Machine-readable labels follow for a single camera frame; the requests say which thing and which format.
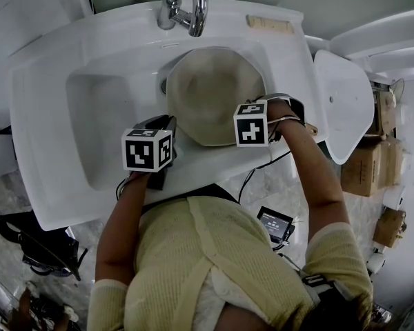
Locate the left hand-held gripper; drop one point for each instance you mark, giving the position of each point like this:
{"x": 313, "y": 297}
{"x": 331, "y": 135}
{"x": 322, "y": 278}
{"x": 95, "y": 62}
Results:
{"x": 141, "y": 153}

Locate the small cardboard box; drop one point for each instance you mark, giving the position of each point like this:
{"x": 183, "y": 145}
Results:
{"x": 388, "y": 228}

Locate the person's right forearm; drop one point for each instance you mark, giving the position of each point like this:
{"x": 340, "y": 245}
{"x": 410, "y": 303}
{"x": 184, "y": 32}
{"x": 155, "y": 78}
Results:
{"x": 314, "y": 171}

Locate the person's yellow knit top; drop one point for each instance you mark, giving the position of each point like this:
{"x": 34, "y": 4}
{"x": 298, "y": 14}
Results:
{"x": 193, "y": 247}

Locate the white curved ceramic fixture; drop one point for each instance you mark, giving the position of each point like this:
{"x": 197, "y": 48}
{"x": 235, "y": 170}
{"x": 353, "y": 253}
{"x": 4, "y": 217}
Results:
{"x": 383, "y": 33}

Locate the small white device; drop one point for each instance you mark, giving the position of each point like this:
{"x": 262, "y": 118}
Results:
{"x": 394, "y": 197}

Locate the white ceramic sink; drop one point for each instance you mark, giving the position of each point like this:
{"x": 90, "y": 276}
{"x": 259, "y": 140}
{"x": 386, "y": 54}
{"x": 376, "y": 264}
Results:
{"x": 55, "y": 122}

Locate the person's left forearm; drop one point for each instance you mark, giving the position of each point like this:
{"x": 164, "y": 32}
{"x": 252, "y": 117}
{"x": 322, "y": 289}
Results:
{"x": 120, "y": 226}

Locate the large cardboard box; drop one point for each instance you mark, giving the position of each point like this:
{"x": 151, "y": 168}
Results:
{"x": 362, "y": 167}

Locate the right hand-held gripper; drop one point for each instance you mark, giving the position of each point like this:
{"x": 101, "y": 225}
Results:
{"x": 250, "y": 129}

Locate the chrome faucet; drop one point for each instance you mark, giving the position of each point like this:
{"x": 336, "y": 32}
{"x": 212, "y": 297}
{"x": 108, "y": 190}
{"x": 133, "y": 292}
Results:
{"x": 200, "y": 9}

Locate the metal sink drain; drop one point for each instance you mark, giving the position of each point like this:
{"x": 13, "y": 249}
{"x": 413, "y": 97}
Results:
{"x": 164, "y": 85}

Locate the black screen device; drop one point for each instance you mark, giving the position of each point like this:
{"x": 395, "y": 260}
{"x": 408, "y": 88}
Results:
{"x": 274, "y": 224}

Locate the person's right hand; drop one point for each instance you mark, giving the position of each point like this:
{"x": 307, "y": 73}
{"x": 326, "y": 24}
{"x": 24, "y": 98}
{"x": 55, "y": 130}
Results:
{"x": 279, "y": 110}

